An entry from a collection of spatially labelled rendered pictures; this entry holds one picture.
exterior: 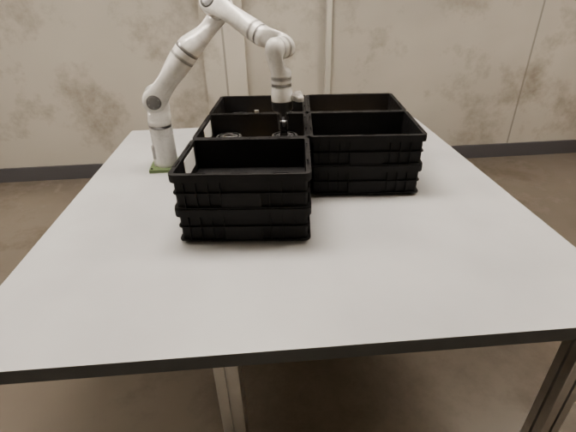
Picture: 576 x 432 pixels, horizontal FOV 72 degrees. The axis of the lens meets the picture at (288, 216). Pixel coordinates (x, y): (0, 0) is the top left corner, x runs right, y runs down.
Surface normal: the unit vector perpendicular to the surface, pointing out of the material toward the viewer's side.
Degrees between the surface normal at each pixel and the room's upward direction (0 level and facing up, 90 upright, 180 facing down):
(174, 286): 0
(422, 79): 90
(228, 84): 90
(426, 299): 0
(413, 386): 0
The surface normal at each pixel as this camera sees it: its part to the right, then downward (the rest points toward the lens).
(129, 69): 0.07, 0.50
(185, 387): -0.03, -0.86
